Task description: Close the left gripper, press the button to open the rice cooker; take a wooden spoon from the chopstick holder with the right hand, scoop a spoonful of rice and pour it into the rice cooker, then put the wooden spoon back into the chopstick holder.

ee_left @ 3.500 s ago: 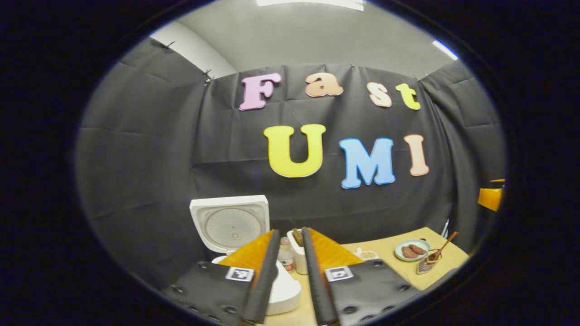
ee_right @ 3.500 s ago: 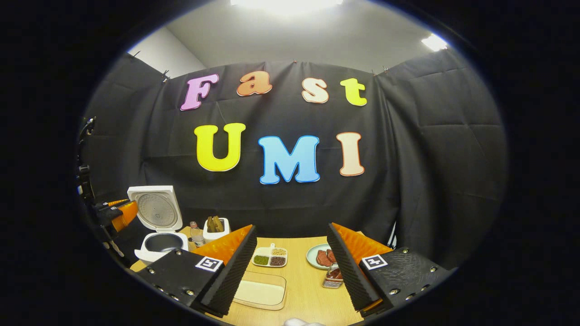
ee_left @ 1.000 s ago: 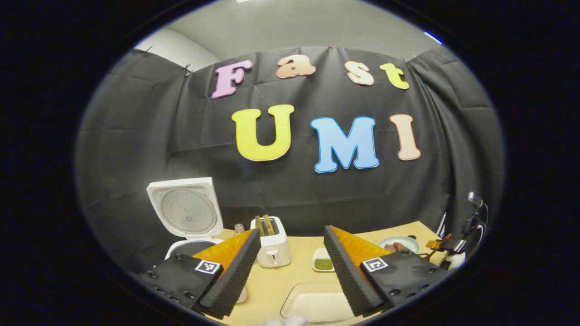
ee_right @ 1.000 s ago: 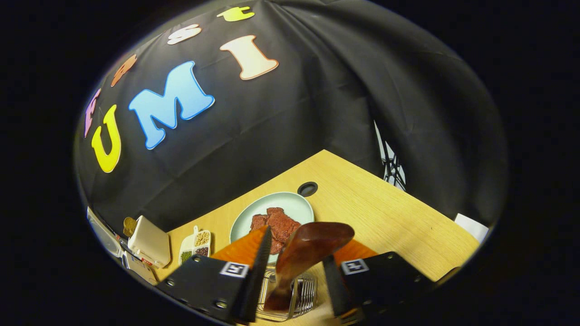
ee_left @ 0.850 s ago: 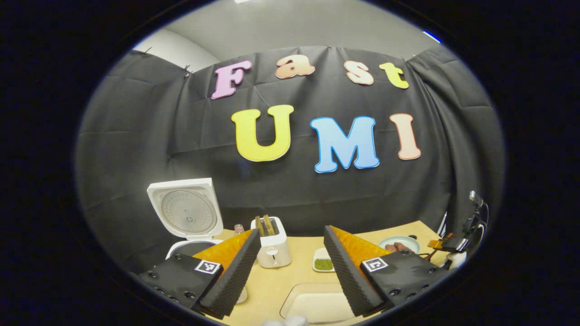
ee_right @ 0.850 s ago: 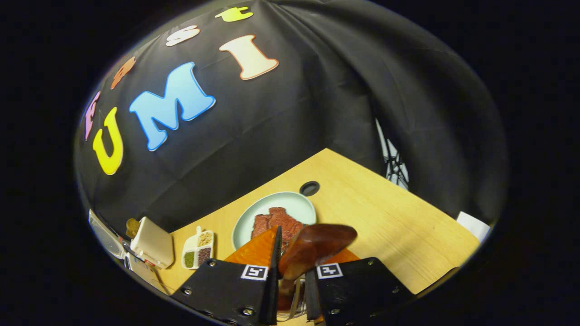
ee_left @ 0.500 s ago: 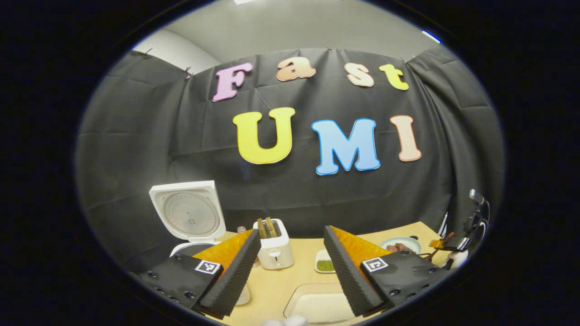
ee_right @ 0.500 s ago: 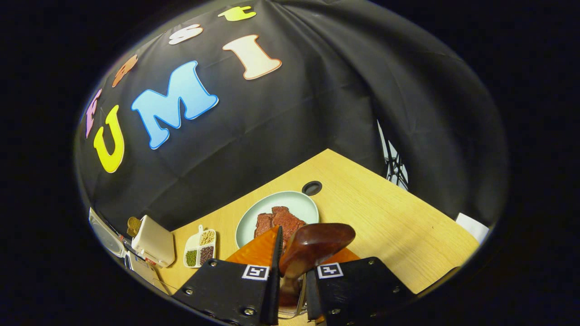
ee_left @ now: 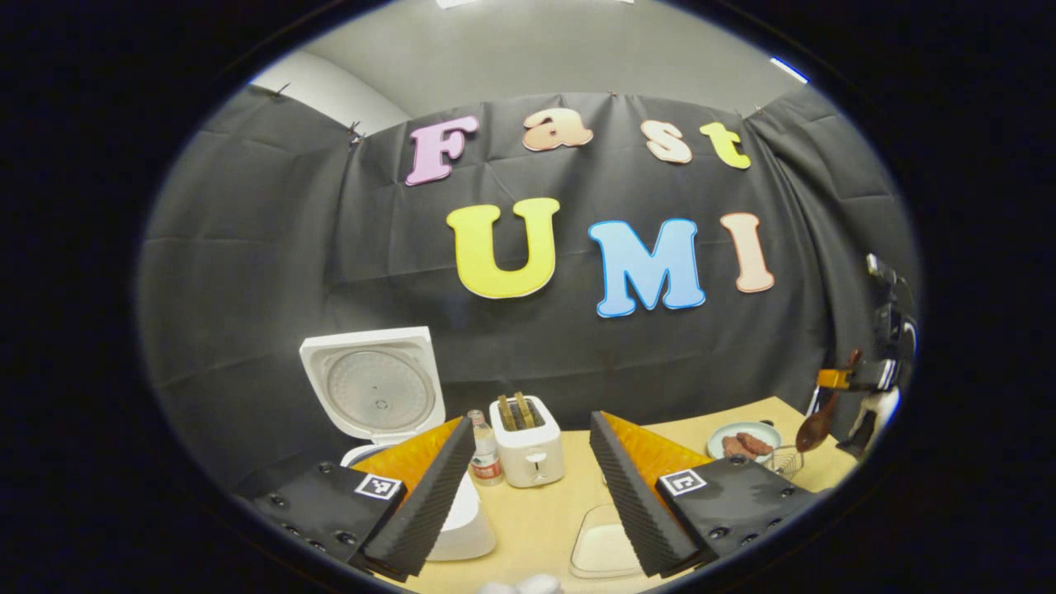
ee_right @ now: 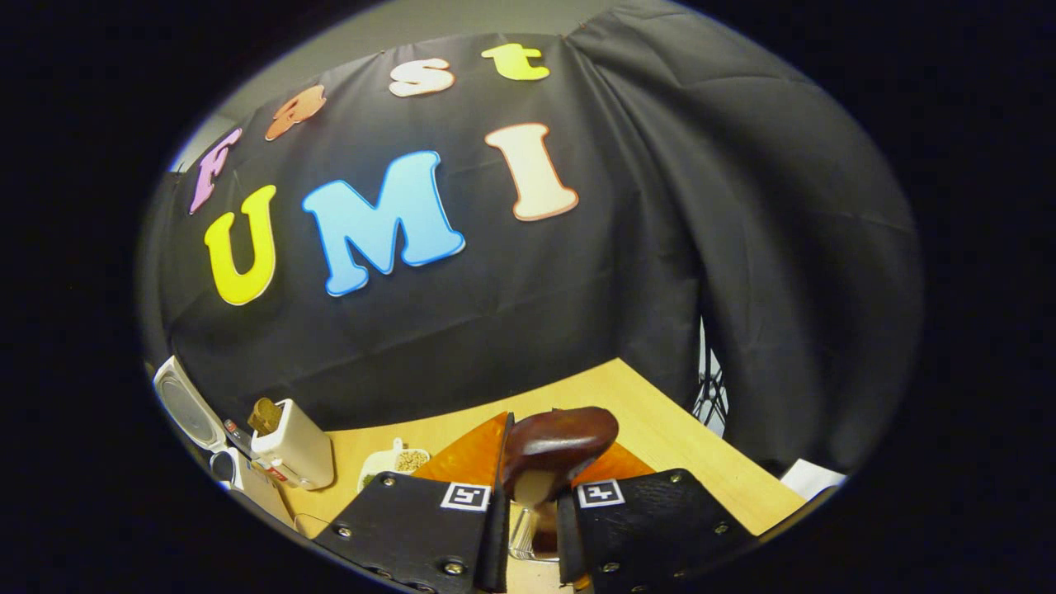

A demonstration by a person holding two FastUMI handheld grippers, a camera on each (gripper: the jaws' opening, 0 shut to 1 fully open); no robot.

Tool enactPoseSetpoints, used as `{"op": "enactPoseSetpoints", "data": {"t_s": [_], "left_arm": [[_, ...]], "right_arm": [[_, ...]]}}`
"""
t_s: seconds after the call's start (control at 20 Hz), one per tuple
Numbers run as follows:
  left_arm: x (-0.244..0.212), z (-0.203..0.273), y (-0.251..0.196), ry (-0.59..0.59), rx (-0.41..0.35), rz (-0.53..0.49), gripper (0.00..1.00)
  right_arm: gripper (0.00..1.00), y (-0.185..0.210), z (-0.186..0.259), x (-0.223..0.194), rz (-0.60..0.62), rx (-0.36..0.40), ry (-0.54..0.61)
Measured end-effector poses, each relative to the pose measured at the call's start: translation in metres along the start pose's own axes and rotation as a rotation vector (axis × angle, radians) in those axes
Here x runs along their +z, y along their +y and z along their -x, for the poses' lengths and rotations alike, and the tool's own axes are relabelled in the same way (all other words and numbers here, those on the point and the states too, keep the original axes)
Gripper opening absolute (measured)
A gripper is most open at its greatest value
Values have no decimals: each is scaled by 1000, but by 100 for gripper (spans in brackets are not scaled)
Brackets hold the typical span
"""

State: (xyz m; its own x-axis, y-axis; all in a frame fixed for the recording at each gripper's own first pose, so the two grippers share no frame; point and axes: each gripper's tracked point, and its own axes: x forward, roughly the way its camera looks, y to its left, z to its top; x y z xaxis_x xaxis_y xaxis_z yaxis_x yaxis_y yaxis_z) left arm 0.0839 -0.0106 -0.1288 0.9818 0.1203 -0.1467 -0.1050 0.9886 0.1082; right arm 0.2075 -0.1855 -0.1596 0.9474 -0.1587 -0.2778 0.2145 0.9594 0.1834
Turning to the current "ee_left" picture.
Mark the clear plastic water bottle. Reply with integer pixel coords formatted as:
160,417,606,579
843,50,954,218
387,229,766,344
467,409,504,487

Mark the pale green plate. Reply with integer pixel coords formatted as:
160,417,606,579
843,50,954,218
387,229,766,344
707,421,783,463

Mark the white toaster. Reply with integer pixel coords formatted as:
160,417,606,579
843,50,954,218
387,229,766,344
489,394,566,489

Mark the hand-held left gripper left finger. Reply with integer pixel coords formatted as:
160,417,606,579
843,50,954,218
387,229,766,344
239,417,478,578

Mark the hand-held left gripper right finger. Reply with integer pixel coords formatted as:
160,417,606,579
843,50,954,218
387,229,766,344
588,410,826,578

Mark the clear plastic rice box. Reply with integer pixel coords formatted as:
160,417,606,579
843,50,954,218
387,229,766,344
569,503,646,580

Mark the black backdrop cloth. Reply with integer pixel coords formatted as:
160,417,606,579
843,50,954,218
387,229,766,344
136,82,921,496

